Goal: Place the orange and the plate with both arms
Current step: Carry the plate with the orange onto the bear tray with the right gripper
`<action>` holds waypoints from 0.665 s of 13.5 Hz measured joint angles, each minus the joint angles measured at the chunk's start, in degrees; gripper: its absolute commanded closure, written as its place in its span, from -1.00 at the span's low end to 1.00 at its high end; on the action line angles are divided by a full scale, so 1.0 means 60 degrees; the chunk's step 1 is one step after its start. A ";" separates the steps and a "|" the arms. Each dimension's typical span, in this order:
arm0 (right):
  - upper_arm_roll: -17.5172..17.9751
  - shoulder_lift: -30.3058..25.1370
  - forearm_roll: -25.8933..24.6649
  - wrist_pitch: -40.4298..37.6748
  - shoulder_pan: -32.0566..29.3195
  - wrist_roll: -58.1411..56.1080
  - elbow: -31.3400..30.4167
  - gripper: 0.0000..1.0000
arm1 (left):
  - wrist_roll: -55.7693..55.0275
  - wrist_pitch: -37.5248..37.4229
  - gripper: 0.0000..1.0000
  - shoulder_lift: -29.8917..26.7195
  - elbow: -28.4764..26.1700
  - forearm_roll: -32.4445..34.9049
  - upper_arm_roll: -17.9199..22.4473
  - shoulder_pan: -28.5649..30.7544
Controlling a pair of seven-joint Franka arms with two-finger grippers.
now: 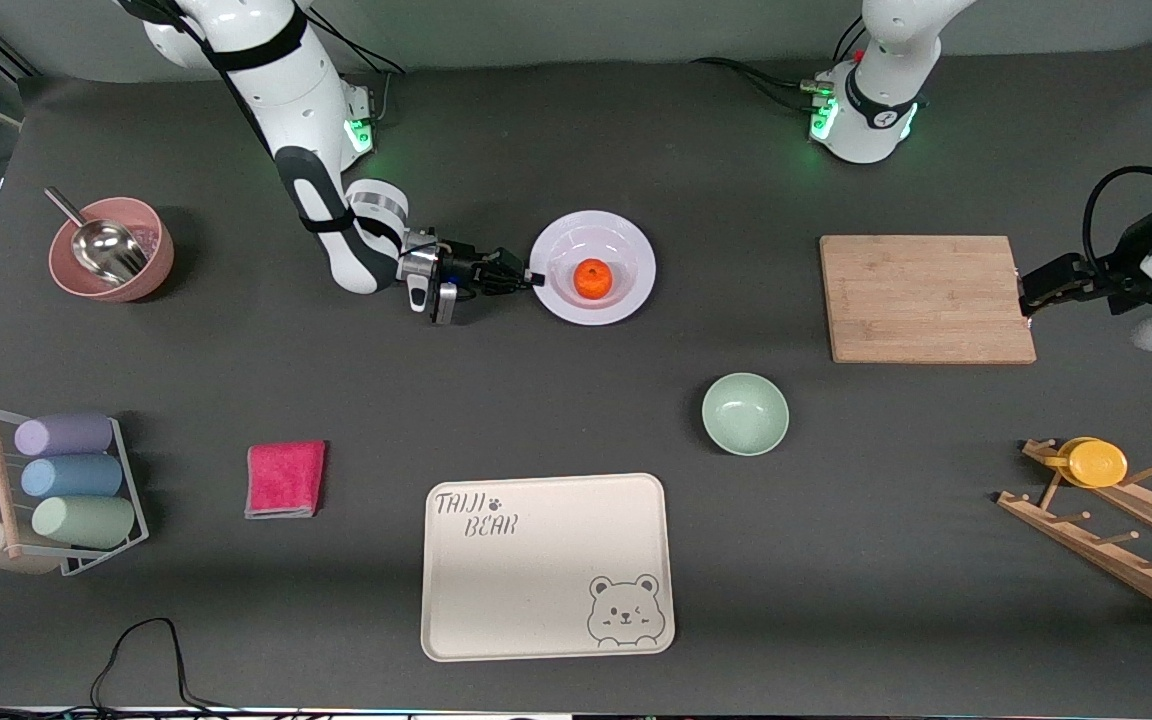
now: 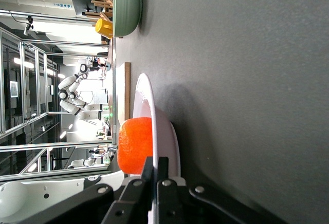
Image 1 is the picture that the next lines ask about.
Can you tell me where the pale green bowl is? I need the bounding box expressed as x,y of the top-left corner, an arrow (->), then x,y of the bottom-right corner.
701,372 -> 791,457

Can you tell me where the black base cable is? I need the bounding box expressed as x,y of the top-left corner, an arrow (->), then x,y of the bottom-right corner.
301,15 -> 412,126
691,20 -> 842,111

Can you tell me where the white wire cup rack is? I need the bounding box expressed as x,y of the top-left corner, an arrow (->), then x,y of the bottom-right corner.
0,402 -> 150,578

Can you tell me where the white round plate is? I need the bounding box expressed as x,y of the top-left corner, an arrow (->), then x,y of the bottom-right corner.
528,210 -> 657,327

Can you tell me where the metal scoop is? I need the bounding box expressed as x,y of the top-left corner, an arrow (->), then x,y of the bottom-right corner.
44,186 -> 150,286

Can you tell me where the pink bowl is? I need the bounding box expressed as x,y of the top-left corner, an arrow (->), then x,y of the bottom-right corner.
48,196 -> 176,303

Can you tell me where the black left base cable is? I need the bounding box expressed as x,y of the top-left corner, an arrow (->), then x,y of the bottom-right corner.
691,20 -> 842,111

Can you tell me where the blue cup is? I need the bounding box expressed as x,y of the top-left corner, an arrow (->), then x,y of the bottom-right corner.
20,455 -> 124,499

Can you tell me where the yellow mug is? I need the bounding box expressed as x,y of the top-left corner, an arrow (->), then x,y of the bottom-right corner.
1044,437 -> 1129,489

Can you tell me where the purple cup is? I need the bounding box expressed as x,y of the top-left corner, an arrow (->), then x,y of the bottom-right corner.
14,412 -> 115,458

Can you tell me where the black right base cable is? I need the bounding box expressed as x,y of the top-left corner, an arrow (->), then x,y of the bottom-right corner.
301,15 -> 412,126

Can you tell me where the black cable loop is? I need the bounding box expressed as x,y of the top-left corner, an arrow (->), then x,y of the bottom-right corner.
91,617 -> 237,716

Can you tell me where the wooden mug rack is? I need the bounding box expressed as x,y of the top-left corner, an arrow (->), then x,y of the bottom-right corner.
996,438 -> 1152,629

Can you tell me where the wooden cutting board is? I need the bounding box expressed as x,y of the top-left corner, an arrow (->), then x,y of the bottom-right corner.
820,234 -> 1038,365

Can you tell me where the beige bear print tray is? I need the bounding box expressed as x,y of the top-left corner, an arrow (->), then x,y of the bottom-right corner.
421,473 -> 677,663

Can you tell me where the green cup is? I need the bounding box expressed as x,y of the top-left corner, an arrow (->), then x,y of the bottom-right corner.
32,496 -> 136,550

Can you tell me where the orange fruit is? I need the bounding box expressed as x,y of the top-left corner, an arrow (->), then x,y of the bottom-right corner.
573,258 -> 614,301

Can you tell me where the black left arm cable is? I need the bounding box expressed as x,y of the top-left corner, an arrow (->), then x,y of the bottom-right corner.
1083,165 -> 1152,276

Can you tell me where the pink folded cloth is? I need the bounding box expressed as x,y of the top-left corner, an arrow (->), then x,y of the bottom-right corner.
244,440 -> 328,520

